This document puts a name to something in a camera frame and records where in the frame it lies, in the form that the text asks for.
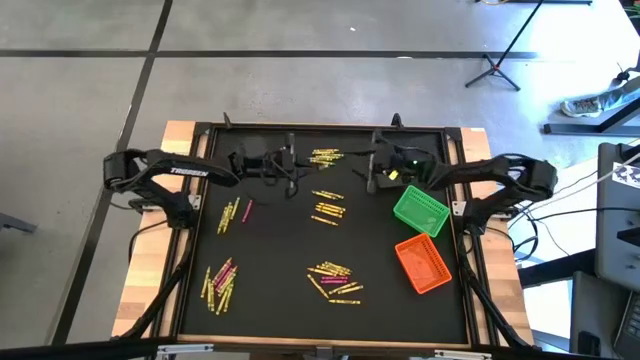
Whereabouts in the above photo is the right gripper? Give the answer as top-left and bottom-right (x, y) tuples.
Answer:
(350, 128), (401, 196)

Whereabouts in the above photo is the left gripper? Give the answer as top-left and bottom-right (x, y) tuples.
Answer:
(264, 130), (315, 201)

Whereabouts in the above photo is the green plastic basket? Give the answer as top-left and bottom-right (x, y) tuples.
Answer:
(392, 184), (452, 239)

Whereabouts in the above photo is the orange plastic basket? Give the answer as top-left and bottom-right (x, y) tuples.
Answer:
(394, 232), (454, 295)

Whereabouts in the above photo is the black tripod stand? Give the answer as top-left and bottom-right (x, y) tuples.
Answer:
(464, 0), (546, 93)

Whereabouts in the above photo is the person's shoe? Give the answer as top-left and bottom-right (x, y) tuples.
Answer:
(559, 97), (604, 119)

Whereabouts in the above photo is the black desk base bar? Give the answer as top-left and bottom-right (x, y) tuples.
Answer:
(543, 97), (640, 138)

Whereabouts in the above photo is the grey office desk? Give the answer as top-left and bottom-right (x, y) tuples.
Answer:
(594, 142), (640, 292)

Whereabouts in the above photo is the person's leg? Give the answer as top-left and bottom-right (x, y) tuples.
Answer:
(599, 74), (640, 112)

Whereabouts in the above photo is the grey keyboard tray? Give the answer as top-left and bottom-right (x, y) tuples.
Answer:
(569, 271), (632, 360)

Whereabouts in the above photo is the grey chair leg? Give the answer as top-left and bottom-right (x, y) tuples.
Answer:
(0, 211), (39, 235)

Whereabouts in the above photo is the black keyboard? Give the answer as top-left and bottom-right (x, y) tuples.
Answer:
(613, 291), (640, 360)

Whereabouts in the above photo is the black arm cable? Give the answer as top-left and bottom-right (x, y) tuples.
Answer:
(127, 218), (171, 265)
(499, 209), (541, 265)

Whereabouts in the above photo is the silver aluminium bracket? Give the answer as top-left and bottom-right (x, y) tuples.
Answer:
(433, 349), (492, 360)
(156, 343), (215, 357)

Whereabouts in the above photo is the white cable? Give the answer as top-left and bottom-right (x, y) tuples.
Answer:
(547, 149), (640, 199)

